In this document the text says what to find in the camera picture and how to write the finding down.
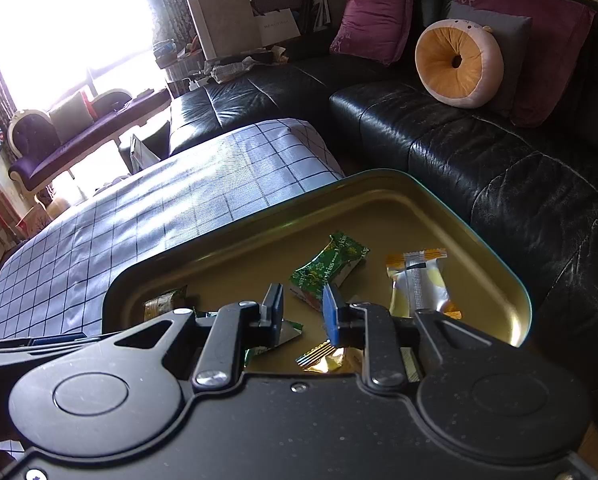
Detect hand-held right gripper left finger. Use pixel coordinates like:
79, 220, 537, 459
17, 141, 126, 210
101, 284, 286, 391

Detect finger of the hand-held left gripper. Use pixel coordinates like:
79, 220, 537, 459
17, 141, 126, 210
0, 331, 104, 361

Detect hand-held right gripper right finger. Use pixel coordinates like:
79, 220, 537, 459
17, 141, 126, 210
323, 284, 517, 391

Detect long silver snack packet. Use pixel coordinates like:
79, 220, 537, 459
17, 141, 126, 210
266, 317, 304, 348

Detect gold foil candy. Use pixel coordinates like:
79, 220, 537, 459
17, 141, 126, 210
295, 338, 350, 375

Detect green black snack packet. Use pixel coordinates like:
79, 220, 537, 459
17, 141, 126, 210
243, 344, 270, 367

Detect bright green snack packet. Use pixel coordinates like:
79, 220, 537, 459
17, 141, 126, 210
289, 231, 371, 308

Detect silver yellow snack packet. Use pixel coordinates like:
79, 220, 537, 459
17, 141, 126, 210
385, 247, 464, 322

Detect brown patterned snack packet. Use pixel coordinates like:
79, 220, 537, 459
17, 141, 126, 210
143, 285, 188, 321

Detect gold metal tin tray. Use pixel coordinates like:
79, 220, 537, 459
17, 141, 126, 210
101, 169, 534, 376

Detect tree print box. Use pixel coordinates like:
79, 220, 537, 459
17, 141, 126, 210
16, 202, 52, 238

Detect blue checked tablecloth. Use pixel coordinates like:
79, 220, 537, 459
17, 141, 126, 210
0, 117, 347, 466

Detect white framed board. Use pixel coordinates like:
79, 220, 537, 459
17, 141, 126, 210
129, 132, 162, 173

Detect black leather sofa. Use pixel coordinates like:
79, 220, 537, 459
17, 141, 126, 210
166, 0, 598, 396

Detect purple chaise longue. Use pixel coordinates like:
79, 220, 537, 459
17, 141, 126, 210
7, 87, 172, 196

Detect light grey chaise cushion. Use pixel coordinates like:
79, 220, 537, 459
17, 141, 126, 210
49, 91, 96, 143

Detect crumpled papers pile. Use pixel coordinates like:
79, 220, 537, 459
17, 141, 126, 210
204, 45, 290, 83

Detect round orange plush cushion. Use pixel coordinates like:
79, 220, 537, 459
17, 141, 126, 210
415, 17, 504, 109

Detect white paper bag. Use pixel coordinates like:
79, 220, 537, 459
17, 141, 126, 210
256, 7, 301, 51

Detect plain purple cushion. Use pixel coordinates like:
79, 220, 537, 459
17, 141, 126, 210
329, 0, 417, 66

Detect leaning magazines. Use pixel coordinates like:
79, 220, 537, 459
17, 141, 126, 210
299, 0, 332, 36

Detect patterned window curtain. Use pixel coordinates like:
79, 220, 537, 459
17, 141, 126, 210
136, 0, 200, 56

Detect purple patterned cushion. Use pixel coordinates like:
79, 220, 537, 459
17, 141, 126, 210
454, 0, 596, 128

